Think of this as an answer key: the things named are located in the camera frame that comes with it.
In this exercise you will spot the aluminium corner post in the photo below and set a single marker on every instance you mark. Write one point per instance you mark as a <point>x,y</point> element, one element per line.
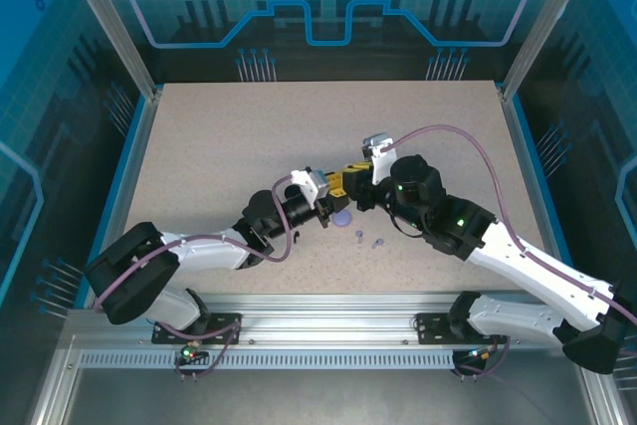
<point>110,22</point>
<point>547,22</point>

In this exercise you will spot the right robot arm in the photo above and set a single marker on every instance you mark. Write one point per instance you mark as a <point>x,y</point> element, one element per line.
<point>527,276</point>

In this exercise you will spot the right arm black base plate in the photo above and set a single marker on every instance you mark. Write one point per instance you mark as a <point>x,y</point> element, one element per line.
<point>430,330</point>

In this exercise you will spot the blue table edge trim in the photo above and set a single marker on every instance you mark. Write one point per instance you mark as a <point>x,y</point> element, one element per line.
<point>114,196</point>
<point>547,196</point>

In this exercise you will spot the purple earbud charging case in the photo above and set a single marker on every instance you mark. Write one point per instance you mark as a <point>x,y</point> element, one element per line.
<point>344,220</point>

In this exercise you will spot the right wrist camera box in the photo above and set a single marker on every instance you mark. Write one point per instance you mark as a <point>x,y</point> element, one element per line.
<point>380,166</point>

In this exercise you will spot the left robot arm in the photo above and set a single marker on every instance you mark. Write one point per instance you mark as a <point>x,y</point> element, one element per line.
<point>199,258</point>

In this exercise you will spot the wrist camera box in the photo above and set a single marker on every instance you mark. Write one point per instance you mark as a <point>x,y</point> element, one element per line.
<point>380,166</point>
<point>311,186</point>

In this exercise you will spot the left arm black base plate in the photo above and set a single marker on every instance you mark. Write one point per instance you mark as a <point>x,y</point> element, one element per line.
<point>159,339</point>

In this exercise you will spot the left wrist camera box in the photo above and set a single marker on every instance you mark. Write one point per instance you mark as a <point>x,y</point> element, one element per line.
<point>311,186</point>

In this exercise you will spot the aluminium table side rail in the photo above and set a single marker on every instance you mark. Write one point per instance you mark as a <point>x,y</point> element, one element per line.
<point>528,171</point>
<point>133,171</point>

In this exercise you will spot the aluminium mounting rail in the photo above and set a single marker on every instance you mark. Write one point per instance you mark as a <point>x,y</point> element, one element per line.
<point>323,320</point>

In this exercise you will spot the small controller board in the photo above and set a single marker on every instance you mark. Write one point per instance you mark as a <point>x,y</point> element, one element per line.
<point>191,354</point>
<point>478,354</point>

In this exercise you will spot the grey metal panel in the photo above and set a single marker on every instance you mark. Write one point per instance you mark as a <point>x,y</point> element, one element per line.
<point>323,400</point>

